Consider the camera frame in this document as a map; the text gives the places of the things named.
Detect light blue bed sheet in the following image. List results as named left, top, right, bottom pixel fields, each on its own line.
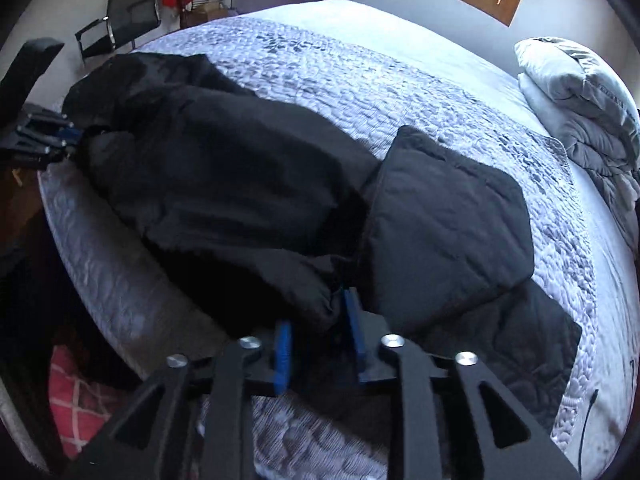
left=256, top=0, right=639, bottom=479

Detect grey quilted bedspread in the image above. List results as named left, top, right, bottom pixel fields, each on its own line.
left=43, top=16, right=586, bottom=479

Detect black metal chair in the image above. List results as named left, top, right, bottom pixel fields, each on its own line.
left=75, top=0, right=162, bottom=62

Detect black pants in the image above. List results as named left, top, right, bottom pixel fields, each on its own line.
left=63, top=53, right=582, bottom=438

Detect red patterned rug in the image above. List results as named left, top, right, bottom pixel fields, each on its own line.
left=48, top=346, right=128, bottom=460

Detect grey pillow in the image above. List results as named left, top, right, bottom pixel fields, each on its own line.
left=514, top=37, right=639, bottom=168

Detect folded grey duvet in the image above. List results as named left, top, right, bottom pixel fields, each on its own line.
left=518, top=73, right=639, bottom=255

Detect black cable on bed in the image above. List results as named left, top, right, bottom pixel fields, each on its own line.
left=575, top=388, right=600, bottom=474

